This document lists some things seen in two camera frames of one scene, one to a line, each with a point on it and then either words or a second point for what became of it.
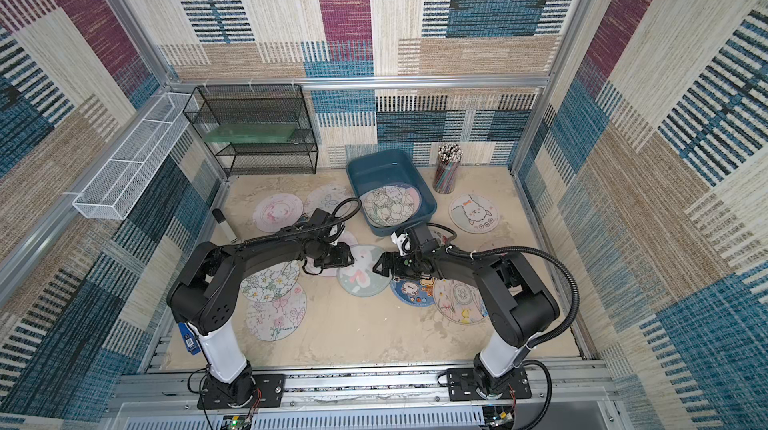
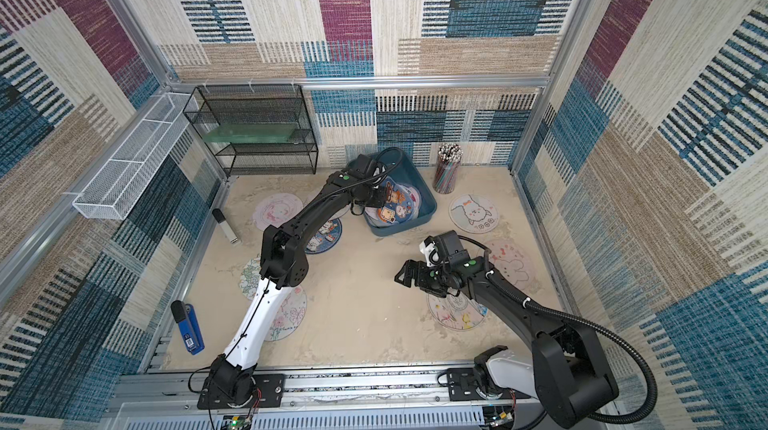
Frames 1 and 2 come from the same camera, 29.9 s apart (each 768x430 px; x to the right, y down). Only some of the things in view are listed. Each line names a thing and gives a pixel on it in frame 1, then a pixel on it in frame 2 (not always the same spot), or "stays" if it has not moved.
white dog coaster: [474, 213] stays
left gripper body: [333, 257] -> [375, 198]
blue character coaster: [413, 292] -> [402, 202]
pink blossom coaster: [276, 319] stays
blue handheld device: [189, 338] stays
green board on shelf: [248, 134] stays
